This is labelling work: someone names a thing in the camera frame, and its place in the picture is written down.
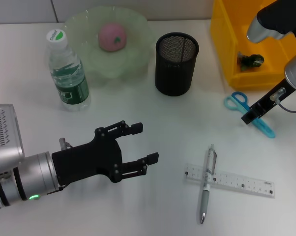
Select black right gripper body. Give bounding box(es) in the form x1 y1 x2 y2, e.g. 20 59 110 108
250 78 296 116

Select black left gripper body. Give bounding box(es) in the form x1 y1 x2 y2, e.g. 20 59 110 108
51 126 124 187

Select blue scissors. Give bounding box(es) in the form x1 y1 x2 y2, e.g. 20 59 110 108
223 91 276 139

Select green plastic wrapper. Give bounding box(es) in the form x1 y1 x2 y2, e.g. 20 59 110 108
237 51 265 72

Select silver ballpoint pen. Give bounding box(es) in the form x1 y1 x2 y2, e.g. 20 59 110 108
199 144 217 224

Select clear plastic water bottle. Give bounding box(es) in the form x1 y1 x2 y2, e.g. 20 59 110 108
45 29 91 112

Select pink toy peach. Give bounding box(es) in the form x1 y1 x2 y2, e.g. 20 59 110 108
97 21 127 52

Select clear plastic ruler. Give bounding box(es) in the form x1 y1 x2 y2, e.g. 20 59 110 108
183 163 276 199

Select black mesh pen holder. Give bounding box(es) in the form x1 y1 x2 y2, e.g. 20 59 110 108
154 32 200 97

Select translucent green fruit plate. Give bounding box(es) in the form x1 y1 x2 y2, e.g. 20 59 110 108
63 6 155 87

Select yellow plastic bin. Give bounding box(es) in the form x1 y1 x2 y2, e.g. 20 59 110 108
209 0 296 90

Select right gripper cable with plug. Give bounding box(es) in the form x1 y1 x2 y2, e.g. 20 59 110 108
270 87 296 115

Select gripper cable with plug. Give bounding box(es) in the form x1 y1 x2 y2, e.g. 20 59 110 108
46 137 73 196
270 87 296 115

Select left gripper cable with plug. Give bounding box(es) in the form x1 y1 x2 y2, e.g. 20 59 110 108
46 137 73 196

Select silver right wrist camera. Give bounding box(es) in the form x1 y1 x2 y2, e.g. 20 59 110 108
246 0 296 44

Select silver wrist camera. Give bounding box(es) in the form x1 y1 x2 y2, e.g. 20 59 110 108
0 103 25 177
246 0 296 44

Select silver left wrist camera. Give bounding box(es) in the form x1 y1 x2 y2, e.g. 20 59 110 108
0 103 25 177

